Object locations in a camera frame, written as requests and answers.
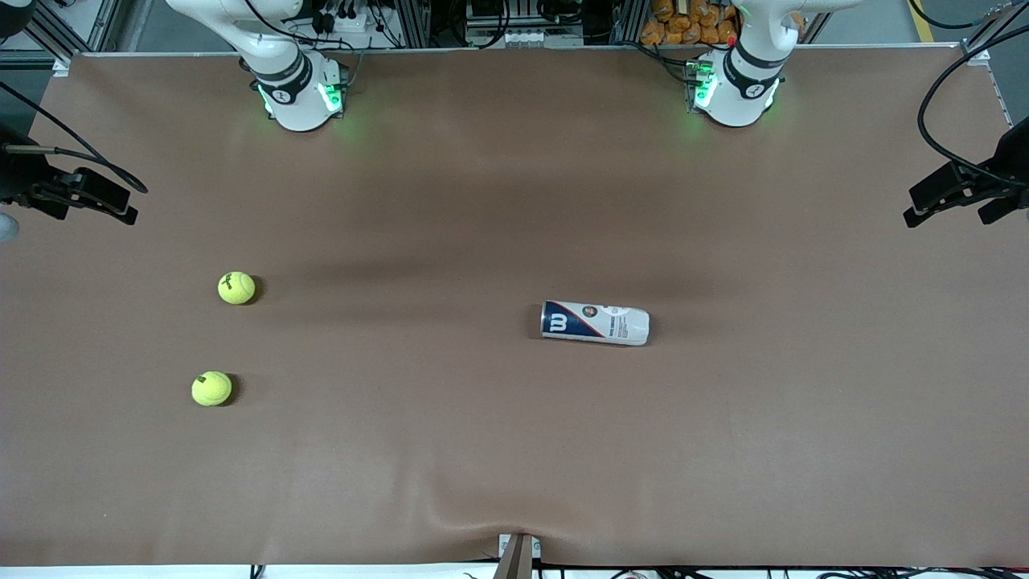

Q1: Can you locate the orange packaged goods pile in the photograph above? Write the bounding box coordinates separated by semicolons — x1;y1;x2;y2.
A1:
641;0;739;46

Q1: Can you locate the white power strip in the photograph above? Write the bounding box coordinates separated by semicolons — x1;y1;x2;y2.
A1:
305;6;379;35

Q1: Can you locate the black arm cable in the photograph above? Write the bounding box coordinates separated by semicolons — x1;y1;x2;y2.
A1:
0;80;150;195
916;24;1029;192

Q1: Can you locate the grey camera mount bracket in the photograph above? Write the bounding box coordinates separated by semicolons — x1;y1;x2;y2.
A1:
497;533;542;579

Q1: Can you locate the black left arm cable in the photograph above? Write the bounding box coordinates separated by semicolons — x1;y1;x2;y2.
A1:
916;24;1029;192

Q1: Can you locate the yellow tennis ball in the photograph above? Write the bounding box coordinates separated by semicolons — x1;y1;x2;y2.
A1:
191;371;233;408
218;272;256;306

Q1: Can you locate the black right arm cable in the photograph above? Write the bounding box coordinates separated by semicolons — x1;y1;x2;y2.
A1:
0;80;150;195

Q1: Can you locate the brown table mat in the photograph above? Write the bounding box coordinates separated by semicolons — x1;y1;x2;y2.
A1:
0;48;1029;568

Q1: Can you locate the white blue tennis ball can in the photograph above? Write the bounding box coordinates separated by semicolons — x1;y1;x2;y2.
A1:
540;300;650;347

